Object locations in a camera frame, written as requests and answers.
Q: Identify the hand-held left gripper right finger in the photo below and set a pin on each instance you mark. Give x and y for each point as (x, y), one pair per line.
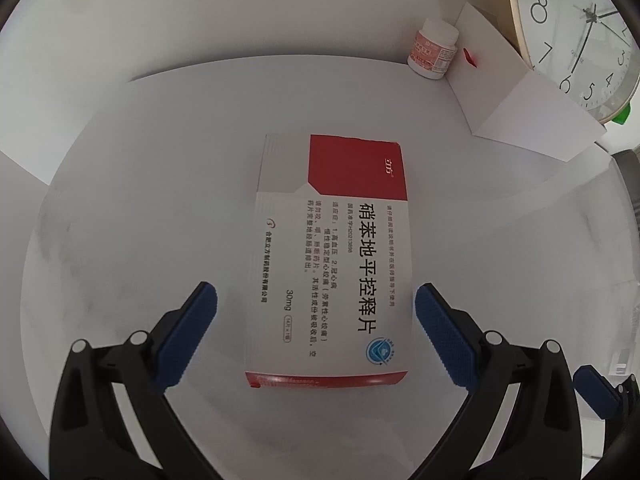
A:
(445, 335)

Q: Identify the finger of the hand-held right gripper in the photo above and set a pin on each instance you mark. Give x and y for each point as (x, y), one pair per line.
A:
(595, 392)

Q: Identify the white folded card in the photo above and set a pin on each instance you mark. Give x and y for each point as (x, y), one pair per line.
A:
(515, 95)

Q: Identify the grey round object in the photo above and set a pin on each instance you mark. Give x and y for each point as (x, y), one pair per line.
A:
(629, 180)

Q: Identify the white pill bottle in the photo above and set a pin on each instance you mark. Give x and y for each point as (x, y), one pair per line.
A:
(432, 47)

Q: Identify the round wall clock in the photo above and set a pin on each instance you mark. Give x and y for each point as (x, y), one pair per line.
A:
(580, 25)

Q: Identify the red and white medicine box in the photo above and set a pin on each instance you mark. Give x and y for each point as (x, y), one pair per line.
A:
(332, 265)

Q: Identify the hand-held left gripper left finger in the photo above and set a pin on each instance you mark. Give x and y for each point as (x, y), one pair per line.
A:
(187, 335)

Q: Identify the small green clip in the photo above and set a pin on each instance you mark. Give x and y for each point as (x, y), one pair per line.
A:
(622, 115)

